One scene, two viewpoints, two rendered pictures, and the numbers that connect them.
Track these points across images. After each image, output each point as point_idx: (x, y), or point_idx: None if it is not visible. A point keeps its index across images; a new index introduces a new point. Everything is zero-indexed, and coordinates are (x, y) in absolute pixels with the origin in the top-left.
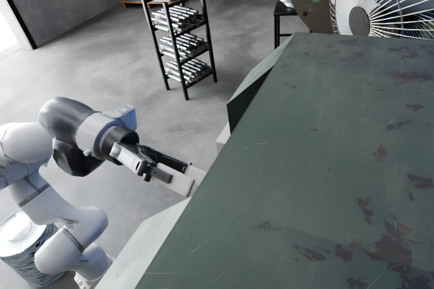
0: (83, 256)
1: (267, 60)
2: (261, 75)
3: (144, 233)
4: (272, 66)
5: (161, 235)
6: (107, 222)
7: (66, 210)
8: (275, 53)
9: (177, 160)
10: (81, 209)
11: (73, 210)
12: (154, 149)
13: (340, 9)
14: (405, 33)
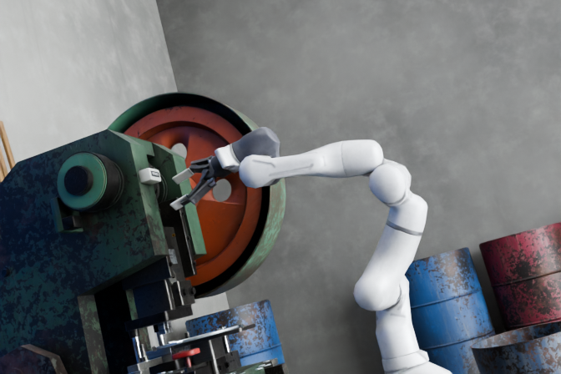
0: (377, 311)
1: (122, 136)
2: (127, 136)
3: (167, 150)
4: (123, 133)
5: (158, 144)
6: (355, 299)
7: (373, 255)
8: (118, 133)
9: (195, 192)
10: (370, 267)
11: (371, 260)
12: (203, 175)
13: None
14: None
